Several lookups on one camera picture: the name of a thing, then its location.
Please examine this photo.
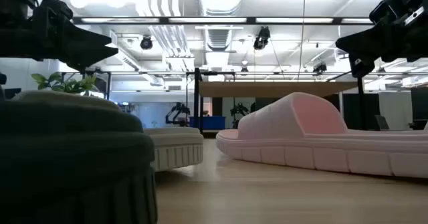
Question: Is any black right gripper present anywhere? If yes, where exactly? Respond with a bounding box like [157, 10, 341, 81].
[336, 0, 428, 79]

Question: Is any overhead LED light bar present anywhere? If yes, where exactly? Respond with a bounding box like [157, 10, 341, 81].
[72, 15, 374, 26]

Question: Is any silver ceiling air duct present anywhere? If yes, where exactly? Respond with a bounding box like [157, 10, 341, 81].
[197, 0, 245, 68]

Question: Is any white curtain panel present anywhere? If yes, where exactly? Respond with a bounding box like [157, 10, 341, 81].
[379, 90, 413, 131]

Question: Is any black room divider panel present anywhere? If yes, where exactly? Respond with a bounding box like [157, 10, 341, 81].
[342, 93, 381, 131]

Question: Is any grey slide sandal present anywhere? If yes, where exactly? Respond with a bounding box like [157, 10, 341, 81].
[11, 89, 205, 172]

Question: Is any black slide sandal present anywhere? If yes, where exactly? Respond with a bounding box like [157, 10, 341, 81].
[0, 98, 158, 224]

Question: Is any green potted plant white pot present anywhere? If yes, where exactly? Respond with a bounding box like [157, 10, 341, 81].
[31, 72, 100, 94]

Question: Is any grey office chair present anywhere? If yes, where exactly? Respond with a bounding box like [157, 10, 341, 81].
[374, 114, 391, 131]

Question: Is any blue storage bin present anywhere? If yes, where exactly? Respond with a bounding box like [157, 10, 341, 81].
[189, 116, 227, 131]

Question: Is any pink slide sandal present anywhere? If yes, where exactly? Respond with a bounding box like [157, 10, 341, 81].
[215, 92, 428, 179]

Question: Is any wooden shelf with black frame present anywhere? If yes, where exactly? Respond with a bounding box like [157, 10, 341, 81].
[185, 67, 367, 134]

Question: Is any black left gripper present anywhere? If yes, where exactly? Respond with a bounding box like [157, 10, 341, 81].
[31, 0, 119, 72]

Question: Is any black ceiling track light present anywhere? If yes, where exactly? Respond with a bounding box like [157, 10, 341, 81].
[253, 25, 272, 51]
[139, 35, 154, 51]
[312, 62, 328, 75]

